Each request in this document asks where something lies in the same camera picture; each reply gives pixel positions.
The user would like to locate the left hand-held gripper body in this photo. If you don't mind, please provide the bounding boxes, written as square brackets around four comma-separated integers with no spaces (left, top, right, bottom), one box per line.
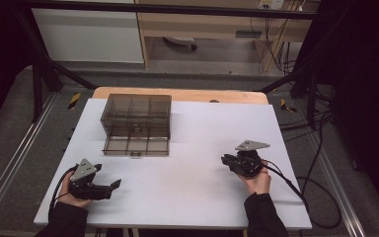
[67,158,113,201]

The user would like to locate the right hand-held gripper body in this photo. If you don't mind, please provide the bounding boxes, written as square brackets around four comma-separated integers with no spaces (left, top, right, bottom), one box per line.
[233,139,271,179]

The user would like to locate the smoky transparent drawer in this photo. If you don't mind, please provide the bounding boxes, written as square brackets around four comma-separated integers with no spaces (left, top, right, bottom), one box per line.
[102,130,171,157]

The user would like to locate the smoky transparent jewelry box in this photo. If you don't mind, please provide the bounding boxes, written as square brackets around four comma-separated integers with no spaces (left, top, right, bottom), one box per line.
[100,93,173,140]

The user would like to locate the person's left hand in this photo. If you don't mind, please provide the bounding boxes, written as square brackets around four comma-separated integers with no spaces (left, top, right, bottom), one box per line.
[57,170,94,209]

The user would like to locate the person's right hand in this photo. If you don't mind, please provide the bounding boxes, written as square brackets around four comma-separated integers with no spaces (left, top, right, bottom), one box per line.
[238,160,272,197]

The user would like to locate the wooden table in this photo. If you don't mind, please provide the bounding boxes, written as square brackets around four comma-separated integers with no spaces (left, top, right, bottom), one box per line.
[91,86,270,106]

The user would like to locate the black metal stand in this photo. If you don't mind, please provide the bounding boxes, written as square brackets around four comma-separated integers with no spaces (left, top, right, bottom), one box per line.
[12,9,99,123]
[259,63,321,130]

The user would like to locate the chair base with caster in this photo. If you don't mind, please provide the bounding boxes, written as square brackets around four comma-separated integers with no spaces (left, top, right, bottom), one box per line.
[162,36,199,51]

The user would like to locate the white cabinet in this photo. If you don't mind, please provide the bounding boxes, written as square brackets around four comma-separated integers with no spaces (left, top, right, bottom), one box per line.
[32,7,145,64]

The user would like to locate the light wooden desk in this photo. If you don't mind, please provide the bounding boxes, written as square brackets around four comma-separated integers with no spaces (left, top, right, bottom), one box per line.
[134,0,321,71]

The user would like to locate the black curtain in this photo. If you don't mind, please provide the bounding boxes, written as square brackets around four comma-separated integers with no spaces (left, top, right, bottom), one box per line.
[0,0,38,141]
[309,0,379,216]

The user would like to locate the white power strip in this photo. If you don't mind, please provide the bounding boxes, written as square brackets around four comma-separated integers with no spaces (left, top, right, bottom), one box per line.
[258,0,286,11]

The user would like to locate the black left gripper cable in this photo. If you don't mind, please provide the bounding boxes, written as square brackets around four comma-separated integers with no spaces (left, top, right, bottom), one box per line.
[47,164,79,225]

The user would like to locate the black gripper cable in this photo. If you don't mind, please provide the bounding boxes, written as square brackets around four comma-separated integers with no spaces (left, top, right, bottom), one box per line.
[261,159,343,230]
[47,164,79,225]

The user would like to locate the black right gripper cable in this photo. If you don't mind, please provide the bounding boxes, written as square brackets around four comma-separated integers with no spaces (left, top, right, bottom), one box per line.
[261,159,343,230]

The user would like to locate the black floor cables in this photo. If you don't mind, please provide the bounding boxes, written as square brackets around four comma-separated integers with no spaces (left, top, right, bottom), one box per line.
[278,94,336,143]

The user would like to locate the aluminium rail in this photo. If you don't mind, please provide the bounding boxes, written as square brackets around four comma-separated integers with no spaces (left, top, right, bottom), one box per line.
[0,93,59,229]
[304,131,367,237]

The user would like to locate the hanging cable bundle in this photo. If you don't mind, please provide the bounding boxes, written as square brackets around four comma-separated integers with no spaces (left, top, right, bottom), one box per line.
[249,13,310,76]

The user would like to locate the black metal frame bar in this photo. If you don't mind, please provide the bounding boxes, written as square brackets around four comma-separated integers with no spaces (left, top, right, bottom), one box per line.
[13,0,321,21]

